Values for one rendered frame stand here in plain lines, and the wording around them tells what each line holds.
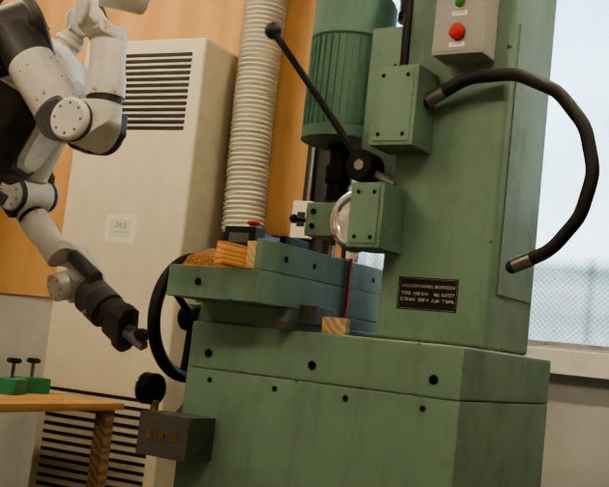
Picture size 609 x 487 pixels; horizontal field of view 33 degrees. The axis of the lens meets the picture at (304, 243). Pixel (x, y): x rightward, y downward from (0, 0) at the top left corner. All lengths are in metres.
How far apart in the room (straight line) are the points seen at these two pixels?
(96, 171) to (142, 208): 0.25
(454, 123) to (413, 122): 0.09
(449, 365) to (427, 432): 0.12
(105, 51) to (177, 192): 1.68
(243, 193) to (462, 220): 1.74
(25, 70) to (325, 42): 0.60
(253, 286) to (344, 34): 0.59
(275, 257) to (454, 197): 0.34
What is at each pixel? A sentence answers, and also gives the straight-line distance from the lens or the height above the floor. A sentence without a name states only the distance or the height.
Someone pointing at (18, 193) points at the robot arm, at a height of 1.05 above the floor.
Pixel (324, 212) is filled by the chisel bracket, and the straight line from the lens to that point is 2.08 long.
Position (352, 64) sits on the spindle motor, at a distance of 2.09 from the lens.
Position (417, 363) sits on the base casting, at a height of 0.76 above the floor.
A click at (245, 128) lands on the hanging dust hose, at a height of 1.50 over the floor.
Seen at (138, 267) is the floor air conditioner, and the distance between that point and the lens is 3.54.
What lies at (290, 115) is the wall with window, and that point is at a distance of 3.68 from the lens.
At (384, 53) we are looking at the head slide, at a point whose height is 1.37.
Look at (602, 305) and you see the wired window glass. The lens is 3.32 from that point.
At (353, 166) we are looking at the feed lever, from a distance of 1.91.
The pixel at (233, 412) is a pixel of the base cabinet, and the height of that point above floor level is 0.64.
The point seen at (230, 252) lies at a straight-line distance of 1.79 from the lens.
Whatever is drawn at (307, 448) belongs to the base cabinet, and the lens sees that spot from 1.84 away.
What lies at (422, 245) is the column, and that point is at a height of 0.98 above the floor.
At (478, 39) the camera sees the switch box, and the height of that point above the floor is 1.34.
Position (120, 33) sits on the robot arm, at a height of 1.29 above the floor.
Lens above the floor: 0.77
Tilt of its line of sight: 6 degrees up
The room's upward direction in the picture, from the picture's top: 6 degrees clockwise
